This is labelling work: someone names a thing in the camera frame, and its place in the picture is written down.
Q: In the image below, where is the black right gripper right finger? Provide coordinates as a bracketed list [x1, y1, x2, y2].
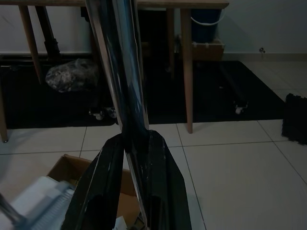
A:
[130, 130, 193, 230]

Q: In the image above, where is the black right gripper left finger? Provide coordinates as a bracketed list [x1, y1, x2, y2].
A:
[61, 133, 126, 230]

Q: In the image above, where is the white dustpan with metal handle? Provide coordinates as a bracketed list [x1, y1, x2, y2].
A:
[0, 176, 76, 230]

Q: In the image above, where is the white broom with chrome handle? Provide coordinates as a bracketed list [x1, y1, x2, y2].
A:
[85, 0, 151, 230]

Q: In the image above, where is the brown cardboard box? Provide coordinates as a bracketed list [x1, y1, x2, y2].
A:
[46, 154, 144, 230]

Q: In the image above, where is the clear plastic bag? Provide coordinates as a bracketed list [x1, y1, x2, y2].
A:
[45, 58, 99, 93]

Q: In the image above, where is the wooden table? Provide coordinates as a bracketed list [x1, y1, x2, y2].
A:
[0, 0, 230, 142]

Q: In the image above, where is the black stand with caster wheels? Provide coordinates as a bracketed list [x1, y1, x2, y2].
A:
[219, 61, 250, 115]

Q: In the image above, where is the brown wooden crate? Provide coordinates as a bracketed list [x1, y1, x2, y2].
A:
[191, 39, 226, 62]

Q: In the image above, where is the black foam mat stack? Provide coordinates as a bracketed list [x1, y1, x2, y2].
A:
[281, 92, 307, 145]

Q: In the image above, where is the blue bucket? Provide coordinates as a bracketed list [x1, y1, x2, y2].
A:
[190, 9, 226, 44]

